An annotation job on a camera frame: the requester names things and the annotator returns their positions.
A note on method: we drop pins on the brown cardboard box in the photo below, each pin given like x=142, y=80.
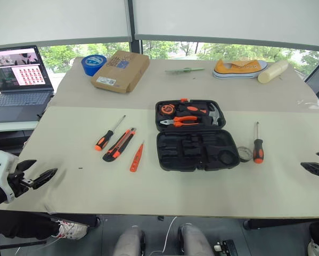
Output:
x=122, y=73

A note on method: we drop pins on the orange black tape measure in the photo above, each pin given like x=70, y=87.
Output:
x=166, y=109

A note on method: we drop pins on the orange black utility knife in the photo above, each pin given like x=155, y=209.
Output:
x=119, y=145

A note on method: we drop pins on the black table caster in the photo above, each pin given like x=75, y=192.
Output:
x=97, y=221

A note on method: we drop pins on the cream table cover sheet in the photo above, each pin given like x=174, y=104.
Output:
x=122, y=186

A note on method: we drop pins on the black remote with white button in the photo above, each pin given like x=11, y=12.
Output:
x=227, y=248

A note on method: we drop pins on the grey rounded robot shape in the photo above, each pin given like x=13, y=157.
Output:
x=195, y=240
x=128, y=242

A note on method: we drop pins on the dark window frame post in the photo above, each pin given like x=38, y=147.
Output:
x=134, y=45

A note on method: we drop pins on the cream cylindrical roll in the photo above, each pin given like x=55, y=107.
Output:
x=273, y=71

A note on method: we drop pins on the open grey laptop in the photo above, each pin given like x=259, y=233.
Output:
x=18, y=101

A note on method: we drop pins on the small black table clamp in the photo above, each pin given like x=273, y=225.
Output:
x=160, y=217

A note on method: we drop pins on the black table leg bar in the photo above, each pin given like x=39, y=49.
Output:
x=276, y=223

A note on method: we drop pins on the yellow canvas shoe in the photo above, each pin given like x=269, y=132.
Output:
x=239, y=69

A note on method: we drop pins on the green plastic stick tool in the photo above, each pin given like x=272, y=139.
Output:
x=184, y=70

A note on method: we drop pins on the black cabinet under desk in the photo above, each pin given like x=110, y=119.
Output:
x=7, y=141

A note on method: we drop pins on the black tool case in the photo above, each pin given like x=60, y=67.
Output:
x=191, y=157

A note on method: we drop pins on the white side desk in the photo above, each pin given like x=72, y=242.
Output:
x=12, y=126

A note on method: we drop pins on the blue tape roll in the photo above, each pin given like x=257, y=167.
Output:
x=91, y=65

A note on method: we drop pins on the orange voltage tester pen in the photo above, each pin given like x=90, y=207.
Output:
x=136, y=158

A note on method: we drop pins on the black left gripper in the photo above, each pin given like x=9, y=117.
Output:
x=16, y=184

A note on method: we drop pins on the white sneaker with red laces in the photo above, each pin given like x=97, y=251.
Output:
x=74, y=230

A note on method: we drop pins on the white roller blind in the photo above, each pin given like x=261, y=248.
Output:
x=228, y=18
x=58, y=18

